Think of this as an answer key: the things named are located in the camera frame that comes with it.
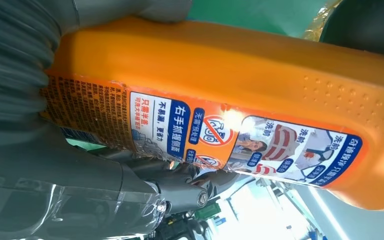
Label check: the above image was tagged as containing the green table mat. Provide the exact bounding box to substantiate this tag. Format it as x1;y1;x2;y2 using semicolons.
185;0;329;39

